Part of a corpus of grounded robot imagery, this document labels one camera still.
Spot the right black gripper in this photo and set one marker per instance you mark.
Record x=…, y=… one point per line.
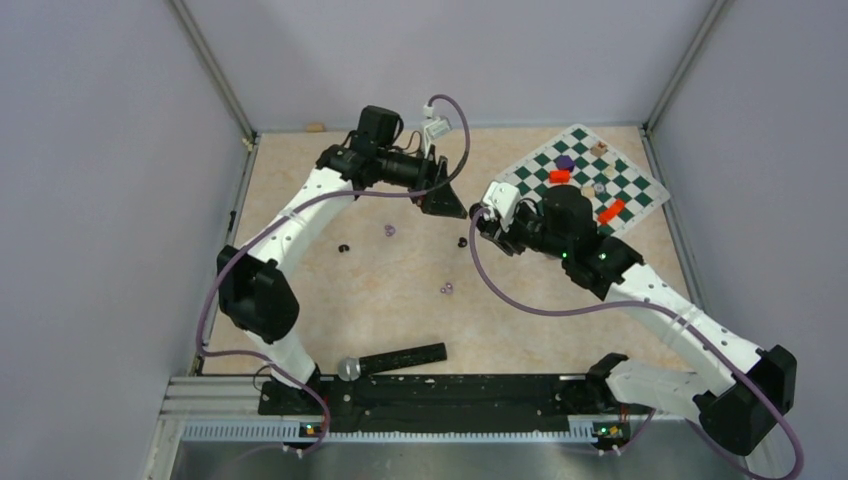
x=505, y=236

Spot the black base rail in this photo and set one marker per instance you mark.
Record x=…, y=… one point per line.
x=440, y=404

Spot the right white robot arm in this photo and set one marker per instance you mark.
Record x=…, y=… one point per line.
x=735, y=390

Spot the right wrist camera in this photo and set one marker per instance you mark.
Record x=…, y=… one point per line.
x=500, y=201

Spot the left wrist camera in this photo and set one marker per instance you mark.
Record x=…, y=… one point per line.
x=435, y=127

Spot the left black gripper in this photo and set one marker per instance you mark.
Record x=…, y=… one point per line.
x=440, y=198

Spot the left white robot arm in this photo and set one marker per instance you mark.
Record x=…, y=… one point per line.
x=254, y=290

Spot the purple block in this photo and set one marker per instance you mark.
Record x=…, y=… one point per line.
x=565, y=163

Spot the red block upper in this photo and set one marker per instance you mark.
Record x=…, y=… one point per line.
x=559, y=177

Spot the small wooden cube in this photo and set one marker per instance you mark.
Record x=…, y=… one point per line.
x=599, y=149

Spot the cork stopper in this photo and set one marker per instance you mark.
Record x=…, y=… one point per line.
x=315, y=128

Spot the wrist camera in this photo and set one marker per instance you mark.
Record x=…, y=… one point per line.
x=435, y=127
x=500, y=201

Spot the green white chessboard mat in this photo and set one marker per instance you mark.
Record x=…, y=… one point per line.
x=633, y=184

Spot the red block lower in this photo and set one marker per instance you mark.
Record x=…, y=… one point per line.
x=611, y=212

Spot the black microphone silver head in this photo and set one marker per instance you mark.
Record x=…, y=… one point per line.
x=352, y=368

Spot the red block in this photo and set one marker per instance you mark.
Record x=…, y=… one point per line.
x=559, y=177
x=611, y=212

